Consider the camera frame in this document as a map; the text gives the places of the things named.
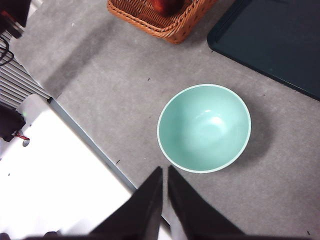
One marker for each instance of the grey ribbed metal panel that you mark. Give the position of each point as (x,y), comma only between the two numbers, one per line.
(17,82)

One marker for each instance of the teal ceramic bowl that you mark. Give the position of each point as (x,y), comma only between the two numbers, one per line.
(205,127)

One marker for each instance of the black equipment block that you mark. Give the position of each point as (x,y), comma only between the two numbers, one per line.
(12,12)

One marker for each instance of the brown wicker basket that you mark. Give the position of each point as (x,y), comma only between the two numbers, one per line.
(155,22)

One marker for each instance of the black rectangular tray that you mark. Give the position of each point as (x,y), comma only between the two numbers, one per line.
(275,40)

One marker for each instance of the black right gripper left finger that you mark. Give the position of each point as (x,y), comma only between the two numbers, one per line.
(140,212)

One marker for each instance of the dark purple plum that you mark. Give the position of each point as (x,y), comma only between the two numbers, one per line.
(170,7)

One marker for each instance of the white base platform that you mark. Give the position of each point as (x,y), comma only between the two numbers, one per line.
(55,175)

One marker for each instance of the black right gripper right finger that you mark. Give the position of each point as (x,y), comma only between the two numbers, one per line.
(195,215)

